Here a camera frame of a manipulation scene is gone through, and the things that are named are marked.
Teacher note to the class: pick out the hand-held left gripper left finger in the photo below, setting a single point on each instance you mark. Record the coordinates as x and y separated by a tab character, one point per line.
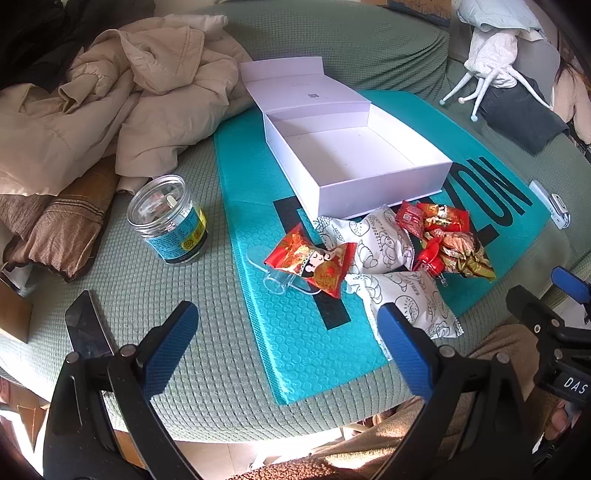
171	350

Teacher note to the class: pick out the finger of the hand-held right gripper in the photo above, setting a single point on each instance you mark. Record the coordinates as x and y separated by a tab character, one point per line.
569	282
526	302

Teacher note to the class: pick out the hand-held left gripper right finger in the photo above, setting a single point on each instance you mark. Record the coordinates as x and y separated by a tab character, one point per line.
401	350

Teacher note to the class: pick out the white printed bread packet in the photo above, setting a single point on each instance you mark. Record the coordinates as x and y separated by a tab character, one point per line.
415	295
378	235

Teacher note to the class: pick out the gold green candy bag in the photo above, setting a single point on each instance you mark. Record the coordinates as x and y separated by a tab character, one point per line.
461	254

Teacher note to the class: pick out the red gold snack packet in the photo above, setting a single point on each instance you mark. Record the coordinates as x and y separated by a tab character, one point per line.
445	217

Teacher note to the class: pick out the red figure snack packet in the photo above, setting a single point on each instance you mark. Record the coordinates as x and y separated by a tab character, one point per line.
314	267

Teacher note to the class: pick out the small plain red packet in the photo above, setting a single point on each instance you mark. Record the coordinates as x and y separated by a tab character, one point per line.
411	217

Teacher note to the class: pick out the white cardboard box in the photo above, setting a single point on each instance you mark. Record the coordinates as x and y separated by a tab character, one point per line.
346	152

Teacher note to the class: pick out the person's right hand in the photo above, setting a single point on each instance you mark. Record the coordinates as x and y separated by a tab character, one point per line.
558	424

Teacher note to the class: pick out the person's beige trouser leg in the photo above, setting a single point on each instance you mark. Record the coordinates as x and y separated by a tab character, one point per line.
485	341

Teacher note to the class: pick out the black smartphone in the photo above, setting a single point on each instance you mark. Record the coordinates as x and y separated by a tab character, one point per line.
85	327

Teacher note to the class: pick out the teal bubble mailer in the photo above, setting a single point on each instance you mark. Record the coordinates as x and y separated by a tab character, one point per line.
295	341

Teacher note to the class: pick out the glass jar with blue label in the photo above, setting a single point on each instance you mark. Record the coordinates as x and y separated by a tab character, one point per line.
180	235

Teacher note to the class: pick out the dark grey cloth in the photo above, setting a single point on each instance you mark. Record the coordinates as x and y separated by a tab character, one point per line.
521	120

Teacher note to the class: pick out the brown striped cloth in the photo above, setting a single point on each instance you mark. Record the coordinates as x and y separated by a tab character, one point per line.
60	221

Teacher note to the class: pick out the white plush toy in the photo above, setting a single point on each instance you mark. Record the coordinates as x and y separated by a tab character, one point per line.
489	60

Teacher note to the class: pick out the beige down jacket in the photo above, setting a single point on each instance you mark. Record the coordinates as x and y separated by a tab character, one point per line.
138	92

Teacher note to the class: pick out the light blue jacket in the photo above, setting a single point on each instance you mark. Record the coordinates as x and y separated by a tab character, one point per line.
498	14

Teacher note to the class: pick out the green sofa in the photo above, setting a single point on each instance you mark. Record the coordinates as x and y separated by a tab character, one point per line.
360	50

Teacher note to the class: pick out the printed cardboard box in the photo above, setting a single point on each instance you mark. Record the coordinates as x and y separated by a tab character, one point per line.
420	7

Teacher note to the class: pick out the black clothing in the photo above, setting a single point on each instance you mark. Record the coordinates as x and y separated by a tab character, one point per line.
41	37

